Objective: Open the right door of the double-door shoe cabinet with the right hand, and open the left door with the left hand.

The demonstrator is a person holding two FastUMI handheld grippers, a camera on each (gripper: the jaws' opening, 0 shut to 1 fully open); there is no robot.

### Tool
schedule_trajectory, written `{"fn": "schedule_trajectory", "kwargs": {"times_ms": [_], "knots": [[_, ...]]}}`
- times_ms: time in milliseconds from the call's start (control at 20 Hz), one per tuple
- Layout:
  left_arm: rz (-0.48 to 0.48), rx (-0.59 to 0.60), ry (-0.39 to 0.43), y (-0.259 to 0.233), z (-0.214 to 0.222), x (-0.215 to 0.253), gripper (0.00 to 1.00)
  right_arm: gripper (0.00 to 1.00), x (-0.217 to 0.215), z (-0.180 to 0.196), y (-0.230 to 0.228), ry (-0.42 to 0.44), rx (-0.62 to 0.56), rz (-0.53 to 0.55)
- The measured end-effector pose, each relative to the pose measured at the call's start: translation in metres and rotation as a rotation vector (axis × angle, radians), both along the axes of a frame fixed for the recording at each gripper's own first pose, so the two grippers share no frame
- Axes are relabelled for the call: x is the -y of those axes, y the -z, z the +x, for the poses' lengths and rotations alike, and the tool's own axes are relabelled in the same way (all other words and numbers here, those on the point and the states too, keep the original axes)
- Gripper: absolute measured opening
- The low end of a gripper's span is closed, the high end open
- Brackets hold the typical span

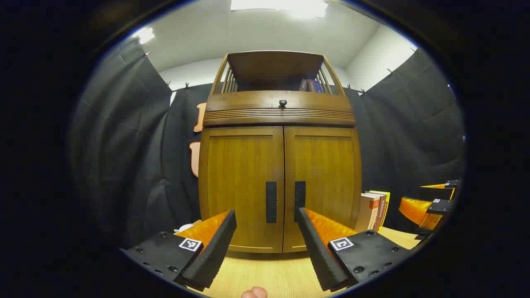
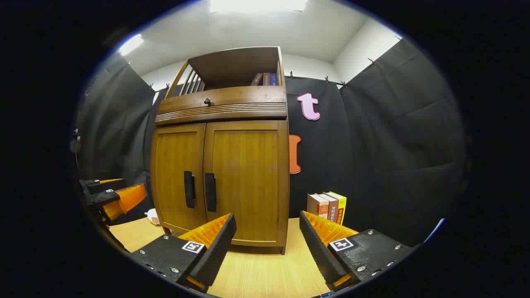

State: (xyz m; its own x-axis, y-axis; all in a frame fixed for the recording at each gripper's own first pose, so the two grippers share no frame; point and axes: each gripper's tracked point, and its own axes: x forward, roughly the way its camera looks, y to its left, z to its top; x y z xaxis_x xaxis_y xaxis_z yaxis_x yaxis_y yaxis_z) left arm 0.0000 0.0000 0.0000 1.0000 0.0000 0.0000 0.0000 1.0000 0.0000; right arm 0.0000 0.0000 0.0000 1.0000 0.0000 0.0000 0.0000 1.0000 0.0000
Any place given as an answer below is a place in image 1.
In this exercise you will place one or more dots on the white and orange book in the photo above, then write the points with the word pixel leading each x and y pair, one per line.
pixel 366 213

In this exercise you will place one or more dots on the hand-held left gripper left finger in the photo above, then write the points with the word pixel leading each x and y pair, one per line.
pixel 215 248

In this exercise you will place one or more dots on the wooden double-door shoe cabinet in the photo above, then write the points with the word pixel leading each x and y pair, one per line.
pixel 273 66

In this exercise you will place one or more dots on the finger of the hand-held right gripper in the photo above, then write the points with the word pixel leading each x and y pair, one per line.
pixel 414 209
pixel 439 186

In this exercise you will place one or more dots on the wooden shoe cabinet door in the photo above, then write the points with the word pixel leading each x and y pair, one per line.
pixel 240 174
pixel 327 165

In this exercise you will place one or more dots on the small ceiling light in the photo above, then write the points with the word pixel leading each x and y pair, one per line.
pixel 145 36

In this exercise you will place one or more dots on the black backdrop cloth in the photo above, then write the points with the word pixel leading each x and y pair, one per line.
pixel 124 145

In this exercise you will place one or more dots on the large ceiling light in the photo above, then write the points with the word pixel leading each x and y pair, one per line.
pixel 277 6

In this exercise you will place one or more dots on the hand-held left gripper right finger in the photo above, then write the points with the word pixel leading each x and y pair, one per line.
pixel 316 252

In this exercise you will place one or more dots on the small white object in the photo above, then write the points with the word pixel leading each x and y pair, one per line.
pixel 184 228

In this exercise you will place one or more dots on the brown book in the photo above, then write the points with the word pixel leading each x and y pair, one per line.
pixel 381 213

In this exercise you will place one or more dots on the wooden cabinet drawer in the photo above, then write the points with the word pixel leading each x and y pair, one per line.
pixel 248 101

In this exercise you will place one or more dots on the dark book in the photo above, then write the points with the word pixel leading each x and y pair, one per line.
pixel 304 85

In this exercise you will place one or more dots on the blue book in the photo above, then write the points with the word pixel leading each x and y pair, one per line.
pixel 316 86

